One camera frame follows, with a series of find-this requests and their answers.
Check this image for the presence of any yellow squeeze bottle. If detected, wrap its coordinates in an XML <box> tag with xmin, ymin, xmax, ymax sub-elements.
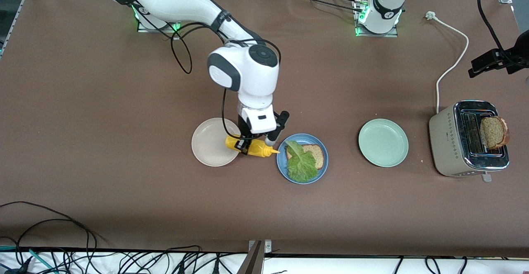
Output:
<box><xmin>225</xmin><ymin>136</ymin><xmax>281</xmax><ymax>158</ymax></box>

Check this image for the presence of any green lettuce leaf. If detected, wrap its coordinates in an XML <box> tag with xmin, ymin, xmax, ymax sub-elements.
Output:
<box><xmin>284</xmin><ymin>140</ymin><xmax>319</xmax><ymax>183</ymax></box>

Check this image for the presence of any brown bread slice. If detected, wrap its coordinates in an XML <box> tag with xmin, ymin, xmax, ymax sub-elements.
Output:
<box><xmin>286</xmin><ymin>144</ymin><xmax>325</xmax><ymax>170</ymax></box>
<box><xmin>479</xmin><ymin>116</ymin><xmax>510</xmax><ymax>150</ymax></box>

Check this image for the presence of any cream white plate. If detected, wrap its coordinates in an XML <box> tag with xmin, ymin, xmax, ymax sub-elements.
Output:
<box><xmin>191</xmin><ymin>118</ymin><xmax>242</xmax><ymax>167</ymax></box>

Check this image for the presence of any blue plate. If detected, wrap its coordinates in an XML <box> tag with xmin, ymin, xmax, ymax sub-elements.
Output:
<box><xmin>276</xmin><ymin>133</ymin><xmax>329</xmax><ymax>185</ymax></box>

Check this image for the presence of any light green plate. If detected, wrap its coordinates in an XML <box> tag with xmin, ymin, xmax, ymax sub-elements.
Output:
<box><xmin>358</xmin><ymin>119</ymin><xmax>409</xmax><ymax>168</ymax></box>

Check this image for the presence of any beige steel toaster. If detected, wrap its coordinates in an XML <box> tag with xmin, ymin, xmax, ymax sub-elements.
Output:
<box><xmin>429</xmin><ymin>100</ymin><xmax>510</xmax><ymax>183</ymax></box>

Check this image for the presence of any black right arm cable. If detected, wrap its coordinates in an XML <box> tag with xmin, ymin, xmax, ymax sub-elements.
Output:
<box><xmin>141</xmin><ymin>5</ymin><xmax>282</xmax><ymax>138</ymax></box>

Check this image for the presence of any white toaster power cord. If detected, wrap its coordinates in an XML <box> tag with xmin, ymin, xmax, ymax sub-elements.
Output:
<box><xmin>426</xmin><ymin>11</ymin><xmax>469</xmax><ymax>114</ymax></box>

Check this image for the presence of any metal table edge bracket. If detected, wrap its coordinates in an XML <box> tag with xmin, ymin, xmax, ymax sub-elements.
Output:
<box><xmin>237</xmin><ymin>240</ymin><xmax>273</xmax><ymax>274</ymax></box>

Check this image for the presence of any black cable on table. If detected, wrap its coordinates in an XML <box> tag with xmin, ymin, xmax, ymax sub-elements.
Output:
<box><xmin>0</xmin><ymin>202</ymin><xmax>100</xmax><ymax>274</ymax></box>

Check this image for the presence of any teal cable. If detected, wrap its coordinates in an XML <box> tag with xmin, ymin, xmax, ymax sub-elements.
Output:
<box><xmin>0</xmin><ymin>246</ymin><xmax>56</xmax><ymax>274</ymax></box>

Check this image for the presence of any aluminium table edge rail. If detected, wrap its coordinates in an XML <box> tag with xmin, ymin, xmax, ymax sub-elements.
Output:
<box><xmin>0</xmin><ymin>0</ymin><xmax>42</xmax><ymax>57</ymax></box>

